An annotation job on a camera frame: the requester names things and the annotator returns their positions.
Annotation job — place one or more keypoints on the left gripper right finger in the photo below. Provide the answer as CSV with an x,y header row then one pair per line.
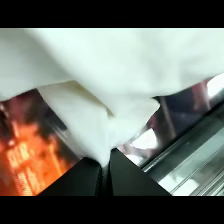
x,y
133,180

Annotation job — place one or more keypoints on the white shirt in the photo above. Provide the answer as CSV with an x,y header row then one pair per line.
x,y
110,70

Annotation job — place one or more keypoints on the silver frame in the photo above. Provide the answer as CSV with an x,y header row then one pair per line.
x,y
191,166

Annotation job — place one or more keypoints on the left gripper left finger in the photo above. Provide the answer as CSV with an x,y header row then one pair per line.
x,y
78,181

